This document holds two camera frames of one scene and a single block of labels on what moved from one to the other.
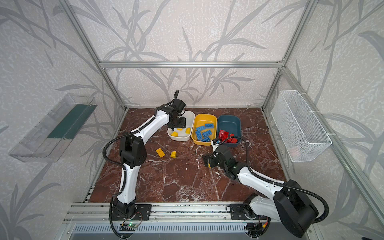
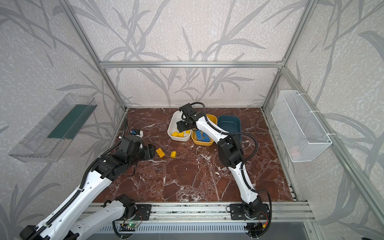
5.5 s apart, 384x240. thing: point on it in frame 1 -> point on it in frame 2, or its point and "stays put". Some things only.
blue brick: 198,132 stays put
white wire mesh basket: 301,135 stays put
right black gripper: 210,160 -> 183,120
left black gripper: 178,122 -> 150,151
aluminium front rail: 162,212 stays put
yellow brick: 160,152 stays put
